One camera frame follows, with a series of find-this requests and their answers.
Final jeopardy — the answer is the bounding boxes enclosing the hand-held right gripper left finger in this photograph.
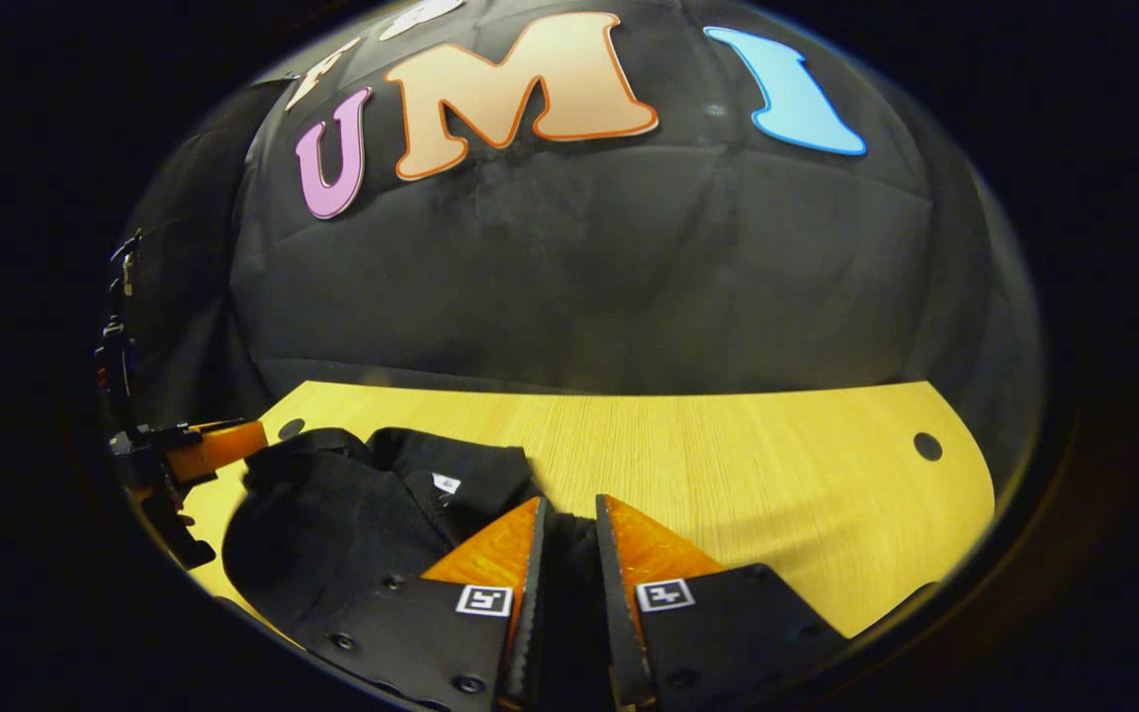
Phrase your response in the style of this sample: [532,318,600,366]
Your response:
[307,496,553,712]

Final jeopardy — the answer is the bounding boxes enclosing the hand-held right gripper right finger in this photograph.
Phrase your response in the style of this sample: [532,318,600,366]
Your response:
[595,494,849,709]

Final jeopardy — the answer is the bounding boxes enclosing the black coat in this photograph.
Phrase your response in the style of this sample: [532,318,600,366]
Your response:
[221,427,620,712]

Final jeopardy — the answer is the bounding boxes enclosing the black backdrop cloth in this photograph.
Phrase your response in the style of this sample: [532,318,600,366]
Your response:
[115,0,1043,466]

